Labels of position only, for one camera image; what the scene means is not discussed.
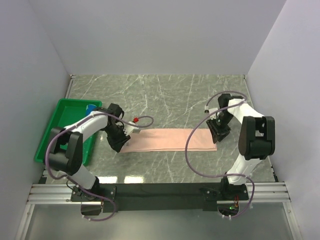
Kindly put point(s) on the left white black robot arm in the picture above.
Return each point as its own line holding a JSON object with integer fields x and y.
{"x": 65, "y": 148}

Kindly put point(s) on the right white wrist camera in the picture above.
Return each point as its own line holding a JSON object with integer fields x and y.
{"x": 212, "y": 113}

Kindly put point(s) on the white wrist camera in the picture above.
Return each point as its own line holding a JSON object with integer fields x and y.
{"x": 131, "y": 127}
{"x": 212, "y": 113}

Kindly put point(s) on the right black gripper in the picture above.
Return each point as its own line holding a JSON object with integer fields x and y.
{"x": 218, "y": 133}

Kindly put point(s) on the green plastic tray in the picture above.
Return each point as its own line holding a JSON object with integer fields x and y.
{"x": 67, "y": 112}

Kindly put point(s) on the blue green crocodile towel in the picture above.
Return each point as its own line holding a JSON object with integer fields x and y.
{"x": 90, "y": 110}

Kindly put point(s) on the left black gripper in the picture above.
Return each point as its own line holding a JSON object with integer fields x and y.
{"x": 117, "y": 144}

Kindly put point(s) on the aluminium rail frame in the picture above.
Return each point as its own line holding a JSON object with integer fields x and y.
{"x": 175, "y": 101}

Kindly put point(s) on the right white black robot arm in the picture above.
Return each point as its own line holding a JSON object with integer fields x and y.
{"x": 256, "y": 138}

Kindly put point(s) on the pink towel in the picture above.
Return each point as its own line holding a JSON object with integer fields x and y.
{"x": 169, "y": 139}

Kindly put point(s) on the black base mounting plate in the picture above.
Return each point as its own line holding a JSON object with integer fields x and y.
{"x": 162, "y": 196}

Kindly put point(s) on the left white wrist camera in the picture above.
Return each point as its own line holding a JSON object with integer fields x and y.
{"x": 131, "y": 127}

